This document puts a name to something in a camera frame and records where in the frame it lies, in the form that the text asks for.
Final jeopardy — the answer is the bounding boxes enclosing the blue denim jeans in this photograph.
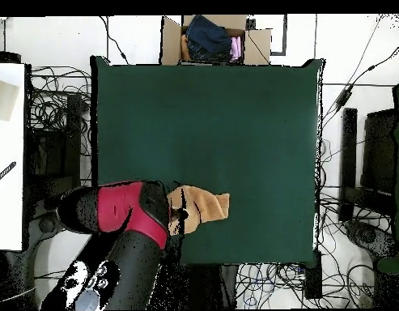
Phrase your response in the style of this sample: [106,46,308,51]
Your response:
[185,14,234,62]

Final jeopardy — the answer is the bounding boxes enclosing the black metal frame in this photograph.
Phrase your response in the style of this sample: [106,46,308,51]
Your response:
[337,107,398,224]

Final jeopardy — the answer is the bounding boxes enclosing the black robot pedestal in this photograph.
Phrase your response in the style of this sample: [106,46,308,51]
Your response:
[150,263,240,310]

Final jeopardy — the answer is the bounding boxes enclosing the beige paper sheet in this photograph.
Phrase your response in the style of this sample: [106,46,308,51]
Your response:
[0,77,19,123]

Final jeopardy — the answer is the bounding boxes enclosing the dark green table cloth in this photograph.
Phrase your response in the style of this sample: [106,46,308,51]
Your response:
[90,56,325,268]

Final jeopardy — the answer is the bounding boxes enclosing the black equipment rack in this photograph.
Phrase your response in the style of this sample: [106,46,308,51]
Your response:
[25,92,84,213]

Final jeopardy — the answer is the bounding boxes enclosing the white side table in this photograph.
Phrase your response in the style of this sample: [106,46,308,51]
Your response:
[0,62,26,252]

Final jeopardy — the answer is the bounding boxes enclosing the brown cardboard box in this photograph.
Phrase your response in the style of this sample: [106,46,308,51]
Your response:
[159,14,273,66]

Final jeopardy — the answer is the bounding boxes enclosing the black ridged strap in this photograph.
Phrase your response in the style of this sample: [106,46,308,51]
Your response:
[0,160,18,188]

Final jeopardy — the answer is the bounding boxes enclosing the pink cloth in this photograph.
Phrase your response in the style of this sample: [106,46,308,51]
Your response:
[229,36,243,63]

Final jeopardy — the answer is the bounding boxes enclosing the black power strip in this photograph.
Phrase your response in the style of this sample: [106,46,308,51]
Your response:
[303,249,324,300]

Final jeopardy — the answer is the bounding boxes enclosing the tan terry towel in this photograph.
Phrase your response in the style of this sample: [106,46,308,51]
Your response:
[166,184,231,236]

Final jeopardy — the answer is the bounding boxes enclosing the black power adapter cable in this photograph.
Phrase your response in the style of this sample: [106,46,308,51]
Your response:
[321,36,399,113]

